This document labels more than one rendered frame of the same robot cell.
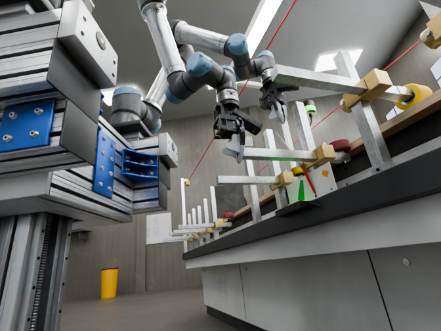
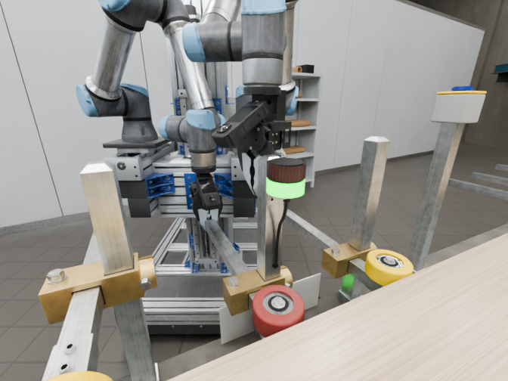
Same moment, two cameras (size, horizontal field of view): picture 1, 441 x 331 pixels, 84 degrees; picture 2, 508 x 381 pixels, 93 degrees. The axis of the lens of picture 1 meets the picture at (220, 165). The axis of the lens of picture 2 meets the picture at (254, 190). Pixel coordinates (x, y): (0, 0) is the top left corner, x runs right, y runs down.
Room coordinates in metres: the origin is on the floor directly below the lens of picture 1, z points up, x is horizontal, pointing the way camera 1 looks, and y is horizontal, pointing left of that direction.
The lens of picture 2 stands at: (0.80, -0.74, 1.19)
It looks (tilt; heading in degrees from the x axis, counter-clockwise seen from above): 20 degrees down; 86
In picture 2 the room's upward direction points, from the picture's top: straight up
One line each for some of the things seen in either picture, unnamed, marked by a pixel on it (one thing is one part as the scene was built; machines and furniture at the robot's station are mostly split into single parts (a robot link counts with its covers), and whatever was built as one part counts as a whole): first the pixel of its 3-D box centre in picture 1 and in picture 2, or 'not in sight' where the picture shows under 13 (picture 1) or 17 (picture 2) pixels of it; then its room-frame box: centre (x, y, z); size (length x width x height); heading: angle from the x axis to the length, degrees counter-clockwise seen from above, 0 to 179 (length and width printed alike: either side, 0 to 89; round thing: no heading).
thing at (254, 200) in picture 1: (251, 184); (431, 205); (1.34, -0.16, 0.93); 0.05 x 0.04 x 0.45; 21
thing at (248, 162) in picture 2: (275, 115); (256, 171); (0.85, -0.24, 1.06); 0.06 x 0.03 x 0.09; 41
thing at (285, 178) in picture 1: (280, 182); (350, 256); (1.07, -0.26, 0.84); 0.13 x 0.06 x 0.05; 21
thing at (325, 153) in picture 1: (316, 159); (258, 287); (0.84, -0.35, 0.85); 0.13 x 0.06 x 0.05; 21
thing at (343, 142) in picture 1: (341, 155); (277, 327); (0.86, -0.46, 0.85); 0.08 x 0.08 x 0.11
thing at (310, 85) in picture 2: not in sight; (283, 135); (1.46, 2.64, 0.78); 0.90 x 0.45 x 1.55; 26
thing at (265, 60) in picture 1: (266, 65); (263, 26); (0.85, -0.25, 1.32); 0.09 x 0.08 x 0.11; 77
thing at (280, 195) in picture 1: (275, 174); (360, 237); (1.09, -0.26, 0.89); 0.03 x 0.03 x 0.48; 21
